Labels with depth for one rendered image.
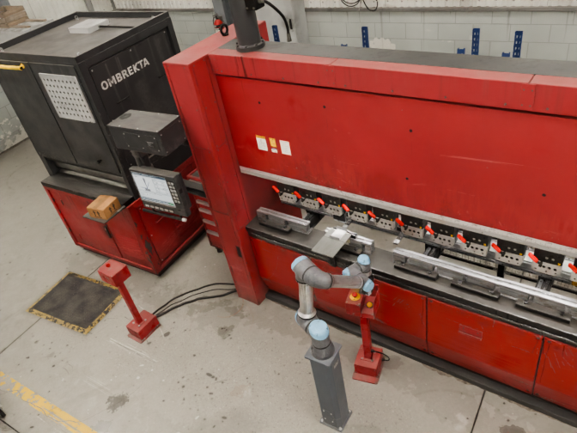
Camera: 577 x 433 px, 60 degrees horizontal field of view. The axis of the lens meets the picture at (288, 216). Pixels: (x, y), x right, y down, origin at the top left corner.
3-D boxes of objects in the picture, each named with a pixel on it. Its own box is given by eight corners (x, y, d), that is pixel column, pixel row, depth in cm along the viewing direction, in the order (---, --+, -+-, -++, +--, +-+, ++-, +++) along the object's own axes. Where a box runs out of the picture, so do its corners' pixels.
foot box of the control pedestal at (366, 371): (351, 379, 384) (350, 369, 377) (360, 352, 401) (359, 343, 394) (377, 385, 376) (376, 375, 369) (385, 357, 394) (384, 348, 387)
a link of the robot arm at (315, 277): (318, 277, 273) (378, 279, 303) (307, 265, 281) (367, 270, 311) (311, 294, 276) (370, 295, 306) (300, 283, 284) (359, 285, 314)
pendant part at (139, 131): (144, 217, 408) (105, 125, 357) (164, 200, 423) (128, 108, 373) (192, 229, 383) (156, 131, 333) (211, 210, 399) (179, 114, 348)
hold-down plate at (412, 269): (393, 268, 348) (393, 265, 346) (397, 263, 351) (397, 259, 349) (435, 281, 331) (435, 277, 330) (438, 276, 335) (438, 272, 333)
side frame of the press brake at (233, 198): (238, 297, 473) (161, 62, 336) (288, 242, 524) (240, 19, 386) (258, 306, 460) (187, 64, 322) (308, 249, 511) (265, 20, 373)
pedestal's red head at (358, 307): (346, 314, 350) (343, 296, 339) (352, 297, 361) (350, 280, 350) (374, 320, 342) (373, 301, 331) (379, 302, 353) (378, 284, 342)
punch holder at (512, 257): (495, 259, 297) (497, 238, 288) (499, 250, 302) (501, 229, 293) (521, 266, 289) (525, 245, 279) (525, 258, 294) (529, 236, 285)
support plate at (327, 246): (311, 251, 358) (311, 250, 358) (330, 229, 374) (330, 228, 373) (332, 258, 349) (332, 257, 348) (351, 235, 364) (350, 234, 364)
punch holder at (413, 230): (401, 233, 330) (400, 213, 320) (406, 225, 335) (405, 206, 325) (422, 239, 322) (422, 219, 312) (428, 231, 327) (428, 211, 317)
